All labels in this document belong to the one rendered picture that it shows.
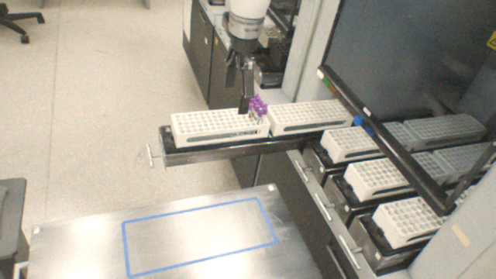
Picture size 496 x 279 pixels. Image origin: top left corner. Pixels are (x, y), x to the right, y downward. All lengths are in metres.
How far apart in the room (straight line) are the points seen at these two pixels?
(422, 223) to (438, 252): 0.09
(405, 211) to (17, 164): 1.95
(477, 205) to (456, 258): 0.14
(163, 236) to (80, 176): 1.34
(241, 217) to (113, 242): 0.30
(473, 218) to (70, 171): 1.90
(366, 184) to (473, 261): 0.31
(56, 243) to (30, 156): 1.48
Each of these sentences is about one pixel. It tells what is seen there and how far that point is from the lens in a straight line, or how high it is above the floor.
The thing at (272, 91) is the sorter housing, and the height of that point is 0.73.
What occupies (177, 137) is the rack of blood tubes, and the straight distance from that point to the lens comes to 1.07.
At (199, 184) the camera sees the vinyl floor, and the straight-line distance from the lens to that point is 2.09.
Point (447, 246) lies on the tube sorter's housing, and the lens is 0.97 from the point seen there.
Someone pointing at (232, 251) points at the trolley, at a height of 0.82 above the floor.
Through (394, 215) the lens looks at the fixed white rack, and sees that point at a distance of 1.02.
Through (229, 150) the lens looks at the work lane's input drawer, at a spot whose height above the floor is 0.79.
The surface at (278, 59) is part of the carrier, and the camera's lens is 1.54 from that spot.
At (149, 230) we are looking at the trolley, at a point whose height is 0.82.
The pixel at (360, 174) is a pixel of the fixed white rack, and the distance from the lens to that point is 1.09.
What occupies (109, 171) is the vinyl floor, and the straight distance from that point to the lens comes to 2.18.
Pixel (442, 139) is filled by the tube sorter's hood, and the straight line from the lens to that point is 0.90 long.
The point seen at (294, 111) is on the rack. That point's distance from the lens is 1.23.
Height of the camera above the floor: 1.56
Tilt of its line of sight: 41 degrees down
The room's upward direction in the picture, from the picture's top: 11 degrees clockwise
